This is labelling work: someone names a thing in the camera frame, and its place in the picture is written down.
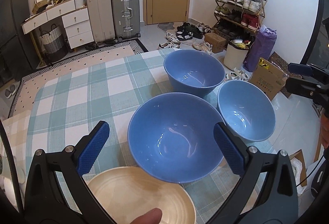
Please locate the cream plate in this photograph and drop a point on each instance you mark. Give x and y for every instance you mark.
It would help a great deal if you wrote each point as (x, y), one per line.
(123, 193)

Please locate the person's left hand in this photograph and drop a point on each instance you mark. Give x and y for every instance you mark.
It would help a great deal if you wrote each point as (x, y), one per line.
(146, 217)

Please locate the small brown box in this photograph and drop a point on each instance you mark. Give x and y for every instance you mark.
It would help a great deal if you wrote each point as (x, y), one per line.
(39, 6)

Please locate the printed cardboard box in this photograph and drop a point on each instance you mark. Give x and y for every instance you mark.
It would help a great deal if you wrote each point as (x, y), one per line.
(264, 80)

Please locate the shoe rack with shoes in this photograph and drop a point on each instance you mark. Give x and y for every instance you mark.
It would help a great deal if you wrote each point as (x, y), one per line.
(250, 19)

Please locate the grey refrigerator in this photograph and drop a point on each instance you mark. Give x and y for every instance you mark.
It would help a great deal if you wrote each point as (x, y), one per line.
(12, 21)

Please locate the wooden shoe rack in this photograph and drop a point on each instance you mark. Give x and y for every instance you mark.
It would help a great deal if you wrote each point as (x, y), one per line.
(261, 15)

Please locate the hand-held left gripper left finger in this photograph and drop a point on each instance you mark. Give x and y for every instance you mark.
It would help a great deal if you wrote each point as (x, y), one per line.
(93, 146)

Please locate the patterned brown cardboard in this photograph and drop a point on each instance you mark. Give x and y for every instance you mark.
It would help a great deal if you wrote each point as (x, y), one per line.
(279, 59)

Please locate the black framed glass door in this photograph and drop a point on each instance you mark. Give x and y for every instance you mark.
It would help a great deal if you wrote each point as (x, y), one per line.
(323, 8)

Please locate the woven laundry basket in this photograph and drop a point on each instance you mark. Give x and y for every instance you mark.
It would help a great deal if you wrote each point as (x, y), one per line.
(52, 41)

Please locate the person's right hand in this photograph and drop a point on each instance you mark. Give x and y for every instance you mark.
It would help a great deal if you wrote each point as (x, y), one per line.
(325, 131)

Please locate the grey door mat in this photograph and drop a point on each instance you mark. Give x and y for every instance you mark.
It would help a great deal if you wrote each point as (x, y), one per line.
(165, 26)

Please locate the white dressing table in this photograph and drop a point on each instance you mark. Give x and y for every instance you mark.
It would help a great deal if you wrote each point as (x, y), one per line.
(77, 31)

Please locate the purple bag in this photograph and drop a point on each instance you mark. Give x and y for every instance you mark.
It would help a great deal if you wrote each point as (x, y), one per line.
(262, 44)

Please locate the scattered shoes pile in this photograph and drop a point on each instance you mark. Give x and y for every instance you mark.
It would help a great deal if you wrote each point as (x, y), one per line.
(185, 32)

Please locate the white green sneaker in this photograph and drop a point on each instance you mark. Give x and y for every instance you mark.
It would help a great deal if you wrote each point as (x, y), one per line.
(234, 77)
(241, 73)

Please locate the light blue bowl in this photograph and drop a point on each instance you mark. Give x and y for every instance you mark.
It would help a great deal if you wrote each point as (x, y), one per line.
(246, 110)

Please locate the silver suitcase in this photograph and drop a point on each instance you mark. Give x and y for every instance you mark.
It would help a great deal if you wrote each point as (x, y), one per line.
(120, 15)

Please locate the white trash bin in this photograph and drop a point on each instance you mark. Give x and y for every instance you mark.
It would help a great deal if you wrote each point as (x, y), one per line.
(234, 59)

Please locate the beige suitcase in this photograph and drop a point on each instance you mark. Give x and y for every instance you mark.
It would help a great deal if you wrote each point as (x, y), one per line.
(100, 15)

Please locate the grey slipper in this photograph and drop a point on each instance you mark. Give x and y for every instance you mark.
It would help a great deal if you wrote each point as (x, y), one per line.
(13, 88)
(9, 93)

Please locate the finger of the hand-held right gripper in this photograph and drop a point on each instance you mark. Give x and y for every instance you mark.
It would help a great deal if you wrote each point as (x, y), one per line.
(300, 85)
(298, 68)

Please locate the brown cardboard carton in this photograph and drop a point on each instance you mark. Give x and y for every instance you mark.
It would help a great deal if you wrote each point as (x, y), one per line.
(295, 155)

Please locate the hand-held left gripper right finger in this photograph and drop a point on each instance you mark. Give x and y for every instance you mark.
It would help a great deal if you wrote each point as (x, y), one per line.
(230, 149)

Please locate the small cardboard box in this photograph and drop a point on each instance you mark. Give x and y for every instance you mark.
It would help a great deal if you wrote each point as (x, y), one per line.
(214, 42)

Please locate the beige checked cloth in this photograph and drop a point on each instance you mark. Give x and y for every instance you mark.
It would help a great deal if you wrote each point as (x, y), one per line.
(18, 123)

